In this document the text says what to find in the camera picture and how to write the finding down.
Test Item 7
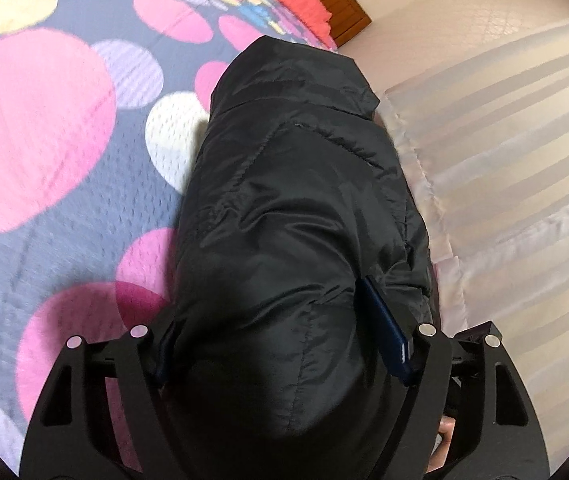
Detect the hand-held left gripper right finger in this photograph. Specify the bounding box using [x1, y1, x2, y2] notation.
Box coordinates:
[361, 276, 551, 480]

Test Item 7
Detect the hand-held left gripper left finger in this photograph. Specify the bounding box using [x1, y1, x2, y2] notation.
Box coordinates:
[18, 305, 180, 480]

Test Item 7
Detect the black puffer jacket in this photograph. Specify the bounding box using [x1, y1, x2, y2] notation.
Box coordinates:
[162, 35, 440, 480]

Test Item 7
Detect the person's right hand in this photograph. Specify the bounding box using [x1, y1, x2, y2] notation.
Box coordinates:
[425, 416, 459, 477]

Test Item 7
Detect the cream striped curtain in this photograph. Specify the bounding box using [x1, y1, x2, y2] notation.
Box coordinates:
[374, 10, 569, 471]

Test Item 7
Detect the bedsheet with coloured circles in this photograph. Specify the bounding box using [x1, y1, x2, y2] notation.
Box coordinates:
[0, 0, 340, 471]

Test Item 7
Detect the wooden headboard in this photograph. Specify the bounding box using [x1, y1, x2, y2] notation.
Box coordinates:
[277, 0, 372, 46]

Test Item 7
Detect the red pillow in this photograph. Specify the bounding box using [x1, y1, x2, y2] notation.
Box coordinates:
[227, 0, 340, 53]

